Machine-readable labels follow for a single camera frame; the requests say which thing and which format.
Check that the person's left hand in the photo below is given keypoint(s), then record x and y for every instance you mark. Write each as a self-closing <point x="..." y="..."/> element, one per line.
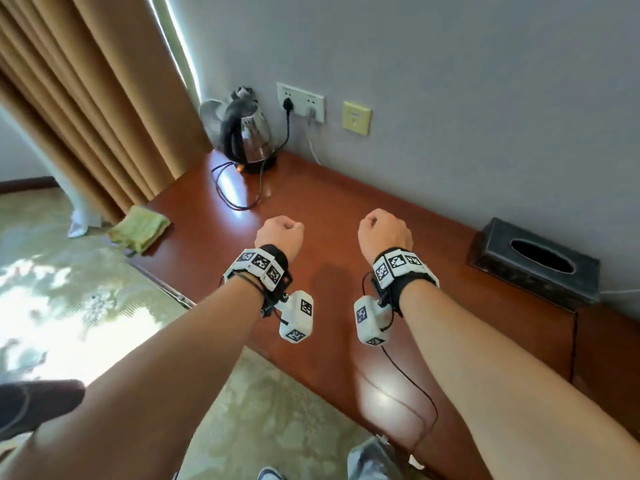
<point x="280" y="237"/>

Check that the person's right hand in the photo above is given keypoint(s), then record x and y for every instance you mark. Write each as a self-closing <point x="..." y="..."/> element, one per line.
<point x="385" y="232"/>

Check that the steel electric kettle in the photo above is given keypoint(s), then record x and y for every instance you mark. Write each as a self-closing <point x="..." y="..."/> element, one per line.
<point x="250" y="129"/>

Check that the black tissue box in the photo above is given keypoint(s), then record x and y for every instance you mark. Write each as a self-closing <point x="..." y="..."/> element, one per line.
<point x="500" y="264"/>

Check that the yellow cleaning cloth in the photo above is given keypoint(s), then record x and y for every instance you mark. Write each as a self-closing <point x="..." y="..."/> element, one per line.
<point x="140" y="227"/>

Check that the person's right forearm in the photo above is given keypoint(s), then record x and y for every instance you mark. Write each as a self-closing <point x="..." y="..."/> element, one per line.
<point x="515" y="384"/>

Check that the person's left forearm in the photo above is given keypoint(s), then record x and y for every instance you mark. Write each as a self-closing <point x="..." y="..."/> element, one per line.
<point x="140" y="394"/>

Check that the red-brown wooden table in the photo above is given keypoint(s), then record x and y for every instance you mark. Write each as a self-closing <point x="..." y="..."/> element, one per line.
<point x="325" y="204"/>

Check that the white cone lamp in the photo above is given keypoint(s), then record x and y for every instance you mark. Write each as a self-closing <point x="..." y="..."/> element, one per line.
<point x="210" y="114"/>

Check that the white sheer curtain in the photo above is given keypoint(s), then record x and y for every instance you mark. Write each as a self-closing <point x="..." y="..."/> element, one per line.
<point x="80" y="214"/>

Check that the light grey trousers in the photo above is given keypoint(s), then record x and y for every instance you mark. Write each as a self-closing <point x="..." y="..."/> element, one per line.
<point x="375" y="459"/>

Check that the tan curtain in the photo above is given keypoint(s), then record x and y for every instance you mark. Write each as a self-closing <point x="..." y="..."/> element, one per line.
<point x="100" y="94"/>

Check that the white sneaker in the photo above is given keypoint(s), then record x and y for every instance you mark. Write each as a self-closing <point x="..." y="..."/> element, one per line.
<point x="270" y="474"/>

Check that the dark wooden baseboard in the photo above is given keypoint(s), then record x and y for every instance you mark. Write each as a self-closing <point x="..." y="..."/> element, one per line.
<point x="30" y="184"/>

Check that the low wooden television stand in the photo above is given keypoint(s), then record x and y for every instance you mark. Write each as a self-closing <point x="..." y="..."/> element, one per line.
<point x="610" y="354"/>

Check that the black grey sleeve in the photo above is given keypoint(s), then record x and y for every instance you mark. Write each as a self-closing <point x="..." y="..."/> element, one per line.
<point x="45" y="404"/>

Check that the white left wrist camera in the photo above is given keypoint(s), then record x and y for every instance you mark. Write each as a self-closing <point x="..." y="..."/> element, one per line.
<point x="297" y="317"/>

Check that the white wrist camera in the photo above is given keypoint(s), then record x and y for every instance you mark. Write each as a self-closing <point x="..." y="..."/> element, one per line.
<point x="297" y="317"/>
<point x="370" y="319"/>

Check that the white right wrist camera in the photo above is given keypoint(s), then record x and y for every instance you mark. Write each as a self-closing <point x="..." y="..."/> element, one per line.
<point x="370" y="319"/>

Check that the yellow wall plate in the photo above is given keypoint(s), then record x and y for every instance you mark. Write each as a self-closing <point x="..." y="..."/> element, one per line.
<point x="357" y="118"/>

